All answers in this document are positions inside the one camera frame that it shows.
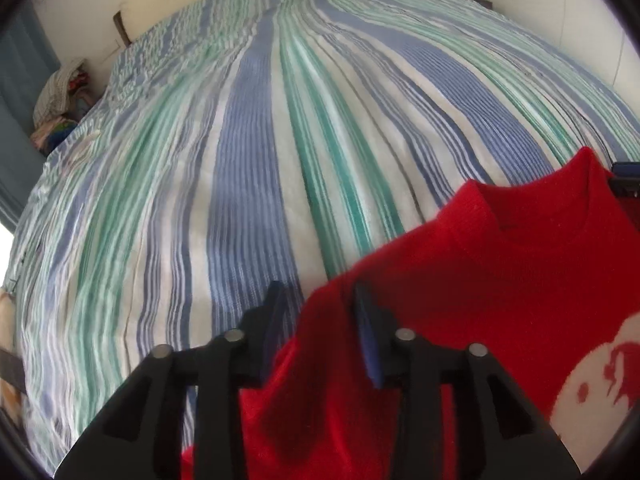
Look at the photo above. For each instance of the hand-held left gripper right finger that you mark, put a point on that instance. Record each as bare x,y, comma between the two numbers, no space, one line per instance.
368,342

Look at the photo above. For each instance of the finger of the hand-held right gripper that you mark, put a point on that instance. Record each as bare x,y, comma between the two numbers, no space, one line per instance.
627,175

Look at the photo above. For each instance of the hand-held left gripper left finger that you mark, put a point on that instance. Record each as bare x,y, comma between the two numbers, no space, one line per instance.
266,332

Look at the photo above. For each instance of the red knit sweater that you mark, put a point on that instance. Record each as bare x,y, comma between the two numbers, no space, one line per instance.
475,270

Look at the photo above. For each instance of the pile of mixed clothes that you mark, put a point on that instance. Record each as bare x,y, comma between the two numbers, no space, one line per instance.
57,92

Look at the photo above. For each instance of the blue green striped bedspread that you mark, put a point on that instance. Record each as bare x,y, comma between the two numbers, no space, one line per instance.
250,160

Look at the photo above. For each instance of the beige soft toy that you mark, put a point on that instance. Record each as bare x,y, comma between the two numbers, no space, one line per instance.
7,310

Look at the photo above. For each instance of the cream pillow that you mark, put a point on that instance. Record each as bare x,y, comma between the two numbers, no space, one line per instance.
175,7

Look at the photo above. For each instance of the blue curtain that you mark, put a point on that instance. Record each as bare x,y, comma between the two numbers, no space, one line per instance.
22,75

